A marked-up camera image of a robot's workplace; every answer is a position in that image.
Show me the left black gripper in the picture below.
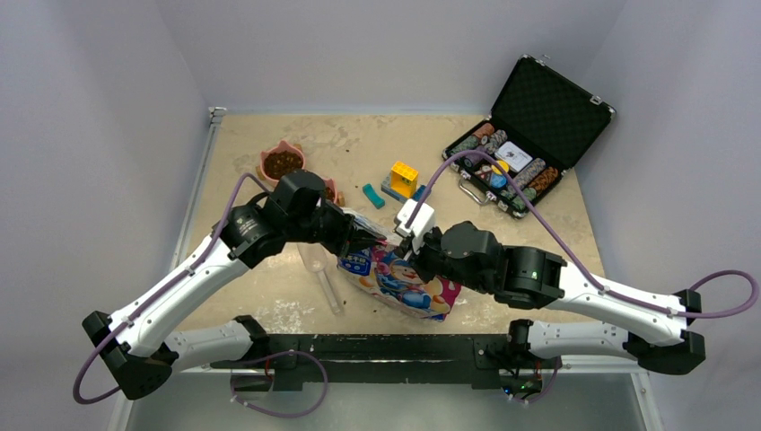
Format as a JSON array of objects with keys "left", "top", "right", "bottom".
[{"left": 283, "top": 196, "right": 383, "bottom": 254}]

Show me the colourful pet food bag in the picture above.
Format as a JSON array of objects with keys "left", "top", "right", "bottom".
[{"left": 337, "top": 207, "right": 462, "bottom": 321}]

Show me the clear plastic scoop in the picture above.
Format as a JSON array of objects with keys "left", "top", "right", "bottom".
[{"left": 297, "top": 242, "right": 344, "bottom": 315}]

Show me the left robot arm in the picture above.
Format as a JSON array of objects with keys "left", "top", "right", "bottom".
[{"left": 73, "top": 170, "right": 385, "bottom": 404}]

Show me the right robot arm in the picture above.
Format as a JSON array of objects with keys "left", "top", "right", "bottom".
[{"left": 398, "top": 222, "right": 706, "bottom": 375}]

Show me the near pink pet bowl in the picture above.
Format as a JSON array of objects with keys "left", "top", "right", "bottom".
[{"left": 323, "top": 178, "right": 346, "bottom": 207}]

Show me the pink pet bowl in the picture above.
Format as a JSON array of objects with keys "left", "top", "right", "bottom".
[
  {"left": 256, "top": 140, "right": 306, "bottom": 186},
  {"left": 323, "top": 178, "right": 346, "bottom": 207}
]

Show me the far pink pet bowl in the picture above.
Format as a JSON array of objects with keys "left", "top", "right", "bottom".
[{"left": 256, "top": 140, "right": 306, "bottom": 186}]

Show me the teal toy brick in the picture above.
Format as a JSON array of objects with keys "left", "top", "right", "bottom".
[{"left": 362, "top": 183, "right": 386, "bottom": 209}]

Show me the grey blue toy brick base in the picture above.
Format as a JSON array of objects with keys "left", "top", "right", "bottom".
[{"left": 380, "top": 177, "right": 426, "bottom": 204}]

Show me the yellow toy brick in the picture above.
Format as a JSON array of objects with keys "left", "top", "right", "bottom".
[{"left": 389, "top": 161, "right": 419, "bottom": 198}]

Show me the black poker chip case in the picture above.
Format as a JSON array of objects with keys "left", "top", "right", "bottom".
[{"left": 442, "top": 55, "right": 617, "bottom": 218}]

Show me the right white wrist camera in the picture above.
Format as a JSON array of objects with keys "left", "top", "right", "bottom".
[{"left": 394, "top": 198, "right": 435, "bottom": 253}]

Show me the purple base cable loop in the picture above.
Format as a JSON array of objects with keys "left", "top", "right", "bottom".
[{"left": 230, "top": 344, "right": 331, "bottom": 418}]

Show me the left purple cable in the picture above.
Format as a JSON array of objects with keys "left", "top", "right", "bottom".
[{"left": 72, "top": 173, "right": 275, "bottom": 406}]

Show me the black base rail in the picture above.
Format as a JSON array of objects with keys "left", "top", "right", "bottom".
[{"left": 148, "top": 315, "right": 563, "bottom": 394}]

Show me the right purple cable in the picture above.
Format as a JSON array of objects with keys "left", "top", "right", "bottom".
[{"left": 407, "top": 149, "right": 761, "bottom": 320}]

